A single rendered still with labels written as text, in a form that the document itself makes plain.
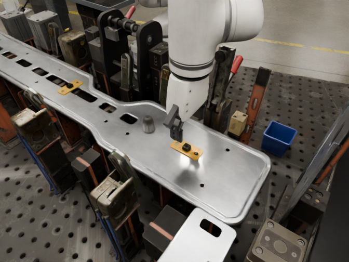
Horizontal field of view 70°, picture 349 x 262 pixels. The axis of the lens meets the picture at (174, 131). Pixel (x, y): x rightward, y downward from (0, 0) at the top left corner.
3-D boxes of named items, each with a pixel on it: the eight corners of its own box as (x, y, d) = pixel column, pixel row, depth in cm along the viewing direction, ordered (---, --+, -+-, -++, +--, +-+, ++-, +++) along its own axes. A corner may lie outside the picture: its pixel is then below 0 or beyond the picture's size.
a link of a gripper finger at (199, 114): (199, 87, 60) (198, 108, 64) (192, 94, 58) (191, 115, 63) (211, 92, 58) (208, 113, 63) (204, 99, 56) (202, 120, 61)
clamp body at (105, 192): (106, 252, 76) (73, 194, 51) (132, 222, 83) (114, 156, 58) (129, 272, 72) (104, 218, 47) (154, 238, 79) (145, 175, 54)
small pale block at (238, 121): (214, 191, 90) (230, 117, 64) (218, 184, 92) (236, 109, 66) (223, 196, 89) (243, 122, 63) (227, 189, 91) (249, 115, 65)
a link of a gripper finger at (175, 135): (171, 114, 53) (171, 135, 58) (162, 122, 51) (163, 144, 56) (184, 120, 52) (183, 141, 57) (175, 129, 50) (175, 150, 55)
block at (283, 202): (241, 269, 72) (269, 225, 51) (257, 235, 79) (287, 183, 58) (250, 276, 71) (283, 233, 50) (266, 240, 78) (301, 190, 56)
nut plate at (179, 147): (169, 146, 66) (169, 143, 65) (177, 138, 68) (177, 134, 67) (196, 161, 62) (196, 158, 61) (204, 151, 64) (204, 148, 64)
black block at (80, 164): (88, 218, 83) (58, 166, 62) (110, 195, 89) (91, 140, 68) (104, 232, 80) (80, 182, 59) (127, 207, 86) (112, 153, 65)
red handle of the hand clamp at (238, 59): (206, 100, 68) (233, 52, 70) (207, 103, 70) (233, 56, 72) (219, 106, 67) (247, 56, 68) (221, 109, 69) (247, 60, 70)
